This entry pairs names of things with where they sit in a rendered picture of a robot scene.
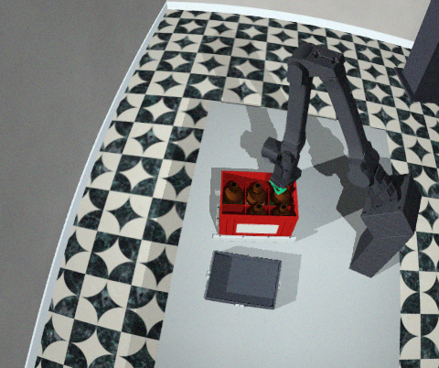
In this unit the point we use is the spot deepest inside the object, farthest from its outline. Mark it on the red crate with dividers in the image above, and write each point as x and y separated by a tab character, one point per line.
233	218

